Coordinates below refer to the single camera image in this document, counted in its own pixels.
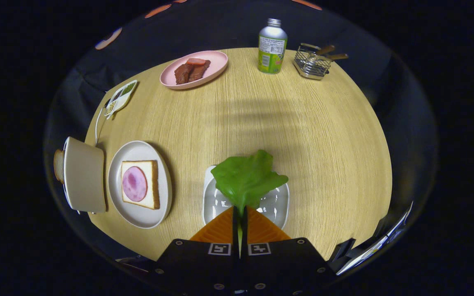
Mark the pink ham slice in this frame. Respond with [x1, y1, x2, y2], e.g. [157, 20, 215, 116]
[122, 166, 148, 202]

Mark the silver bottle with green label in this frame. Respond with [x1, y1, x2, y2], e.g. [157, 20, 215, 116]
[258, 18, 288, 75]

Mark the round white plate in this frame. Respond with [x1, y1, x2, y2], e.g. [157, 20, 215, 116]
[108, 141, 173, 229]

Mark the square white plate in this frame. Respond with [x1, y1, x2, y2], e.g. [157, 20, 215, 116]
[202, 165, 290, 230]

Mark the white toaster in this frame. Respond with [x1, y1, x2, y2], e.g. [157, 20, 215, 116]
[63, 136, 107, 214]

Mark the pink plate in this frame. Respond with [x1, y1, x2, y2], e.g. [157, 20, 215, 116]
[160, 51, 228, 90]

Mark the green lettuce leaf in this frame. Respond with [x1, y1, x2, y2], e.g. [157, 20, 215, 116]
[211, 150, 289, 257]

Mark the toasted bread slice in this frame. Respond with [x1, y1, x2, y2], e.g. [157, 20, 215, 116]
[53, 149, 65, 184]

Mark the white bread slice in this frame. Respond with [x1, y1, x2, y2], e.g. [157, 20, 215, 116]
[121, 160, 160, 210]

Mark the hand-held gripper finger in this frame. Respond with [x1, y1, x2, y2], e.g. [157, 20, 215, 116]
[153, 206, 241, 294]
[241, 206, 336, 294]

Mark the metal wire basket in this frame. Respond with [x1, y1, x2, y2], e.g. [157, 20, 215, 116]
[293, 42, 333, 81]

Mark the white divided dish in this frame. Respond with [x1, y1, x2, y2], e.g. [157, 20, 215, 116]
[104, 80, 138, 120]

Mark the white power cable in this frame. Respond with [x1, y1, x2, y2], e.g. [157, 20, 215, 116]
[95, 99, 112, 146]

